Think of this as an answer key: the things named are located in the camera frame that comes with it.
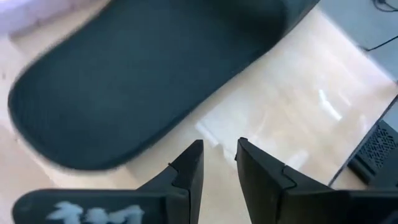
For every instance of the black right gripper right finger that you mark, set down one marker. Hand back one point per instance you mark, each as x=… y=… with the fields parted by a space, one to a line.
x=264 y=186

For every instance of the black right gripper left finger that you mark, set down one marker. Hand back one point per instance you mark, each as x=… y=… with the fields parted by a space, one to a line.
x=183 y=186

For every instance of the black perforated computer case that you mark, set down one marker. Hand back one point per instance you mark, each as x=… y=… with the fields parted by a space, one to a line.
x=376 y=152

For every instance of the black slide sandal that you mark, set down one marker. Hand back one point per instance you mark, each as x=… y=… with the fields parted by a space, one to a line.
x=140 y=77

